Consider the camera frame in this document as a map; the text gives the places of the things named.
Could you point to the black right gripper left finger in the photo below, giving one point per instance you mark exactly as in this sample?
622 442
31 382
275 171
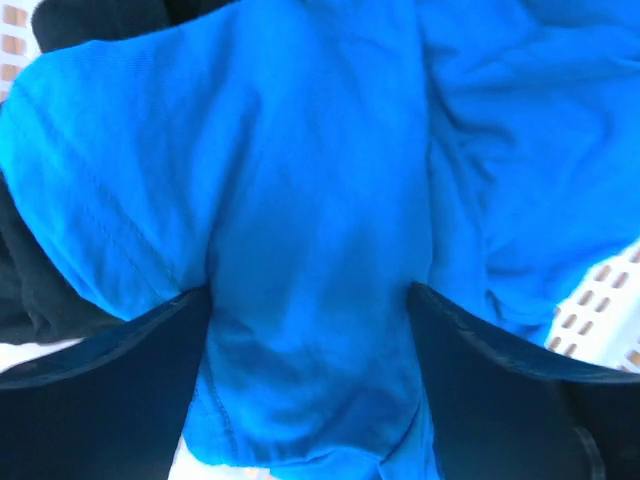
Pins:
110 407

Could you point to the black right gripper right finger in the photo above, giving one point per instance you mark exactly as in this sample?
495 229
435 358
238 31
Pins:
504 408

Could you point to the blue t-shirt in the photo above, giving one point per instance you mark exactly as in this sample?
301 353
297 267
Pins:
309 161

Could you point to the black t-shirt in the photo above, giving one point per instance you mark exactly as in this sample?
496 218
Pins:
37 304

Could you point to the white plastic laundry basket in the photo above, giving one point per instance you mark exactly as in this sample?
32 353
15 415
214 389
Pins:
598 323

